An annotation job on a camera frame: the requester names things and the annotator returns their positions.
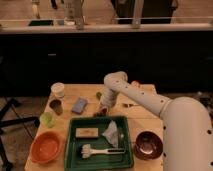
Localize dark red grape bunch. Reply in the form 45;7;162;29
93;110;107;117

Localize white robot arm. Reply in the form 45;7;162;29
100;71;213;171

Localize dark brown bowl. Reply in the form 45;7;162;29
134;131;163;160

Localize orange red bowl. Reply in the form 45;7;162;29
30;131;62;164

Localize green pepper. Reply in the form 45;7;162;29
96;92;102;100

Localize blue sponge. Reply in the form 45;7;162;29
71;98;88;114

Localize metal fork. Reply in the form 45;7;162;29
122;103;139;108

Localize tan wooden block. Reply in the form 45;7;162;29
75;128;99;138

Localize crumpled clear plastic bag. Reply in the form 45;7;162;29
102;121;119;148

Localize orange fruit half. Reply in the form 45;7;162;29
131;80;140;87

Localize dark brown cup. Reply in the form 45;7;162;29
49;99;63;115

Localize white dish brush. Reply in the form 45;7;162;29
80;144;126;159

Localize white paper cup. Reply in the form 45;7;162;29
51;82;65;98

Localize light green cup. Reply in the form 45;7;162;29
39;112;54;128

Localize green plastic tray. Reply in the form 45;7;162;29
64;116;134;171

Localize black office chair base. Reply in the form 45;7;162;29
0;98;40;171

